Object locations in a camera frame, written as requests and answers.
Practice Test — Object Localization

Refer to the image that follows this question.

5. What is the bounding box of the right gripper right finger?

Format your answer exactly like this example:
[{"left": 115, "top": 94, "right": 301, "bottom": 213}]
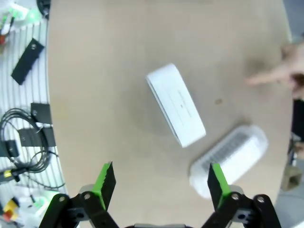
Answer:
[{"left": 201, "top": 162, "right": 282, "bottom": 228}]

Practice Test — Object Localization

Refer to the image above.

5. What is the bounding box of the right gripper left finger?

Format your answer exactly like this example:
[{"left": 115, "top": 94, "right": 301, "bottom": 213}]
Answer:
[{"left": 39, "top": 161, "right": 119, "bottom": 228}]

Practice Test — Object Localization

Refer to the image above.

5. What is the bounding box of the bubble-wrapped clock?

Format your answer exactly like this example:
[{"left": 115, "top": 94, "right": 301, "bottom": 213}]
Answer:
[{"left": 189, "top": 125, "right": 269, "bottom": 200}]

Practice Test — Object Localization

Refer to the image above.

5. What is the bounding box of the white unwrapped digital clock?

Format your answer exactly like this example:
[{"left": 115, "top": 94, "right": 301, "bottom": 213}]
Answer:
[{"left": 145, "top": 63, "right": 207, "bottom": 148}]

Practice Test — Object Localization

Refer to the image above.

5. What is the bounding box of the person's right hand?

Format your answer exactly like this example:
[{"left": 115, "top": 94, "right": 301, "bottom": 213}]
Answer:
[{"left": 244, "top": 44, "right": 304, "bottom": 98}]

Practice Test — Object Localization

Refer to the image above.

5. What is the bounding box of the white base unit green light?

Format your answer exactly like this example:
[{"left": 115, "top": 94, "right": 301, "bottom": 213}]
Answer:
[
  {"left": 0, "top": 0, "right": 45, "bottom": 30},
  {"left": 17, "top": 189, "right": 52, "bottom": 217}
]

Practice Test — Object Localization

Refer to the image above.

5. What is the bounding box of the grey-green hollow block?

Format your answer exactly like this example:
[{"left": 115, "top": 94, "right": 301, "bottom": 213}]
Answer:
[{"left": 281, "top": 165, "right": 303, "bottom": 191}]

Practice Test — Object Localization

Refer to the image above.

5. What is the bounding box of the yellow emergency stop button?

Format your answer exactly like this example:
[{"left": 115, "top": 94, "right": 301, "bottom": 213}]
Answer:
[{"left": 2, "top": 198, "right": 20, "bottom": 221}]

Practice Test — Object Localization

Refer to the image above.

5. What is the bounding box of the small black box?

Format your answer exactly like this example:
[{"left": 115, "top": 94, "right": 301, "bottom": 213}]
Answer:
[{"left": 0, "top": 140, "right": 19, "bottom": 158}]

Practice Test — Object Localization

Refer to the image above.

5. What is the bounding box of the coiled black cable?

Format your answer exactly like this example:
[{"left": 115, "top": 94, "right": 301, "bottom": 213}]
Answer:
[{"left": 0, "top": 108, "right": 67, "bottom": 191}]

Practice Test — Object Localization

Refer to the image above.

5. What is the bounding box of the black flat bracket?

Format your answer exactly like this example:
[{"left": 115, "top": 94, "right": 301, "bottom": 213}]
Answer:
[
  {"left": 30, "top": 102, "right": 53, "bottom": 125},
  {"left": 18, "top": 126, "right": 57, "bottom": 148}
]

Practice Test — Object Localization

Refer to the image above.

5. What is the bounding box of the slotted aluminium base plate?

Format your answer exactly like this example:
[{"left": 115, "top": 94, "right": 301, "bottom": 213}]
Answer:
[{"left": 0, "top": 19, "right": 69, "bottom": 228}]

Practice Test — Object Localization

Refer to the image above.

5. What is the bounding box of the long black bar bracket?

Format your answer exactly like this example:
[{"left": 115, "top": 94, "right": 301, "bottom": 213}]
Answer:
[{"left": 11, "top": 38, "right": 45, "bottom": 86}]

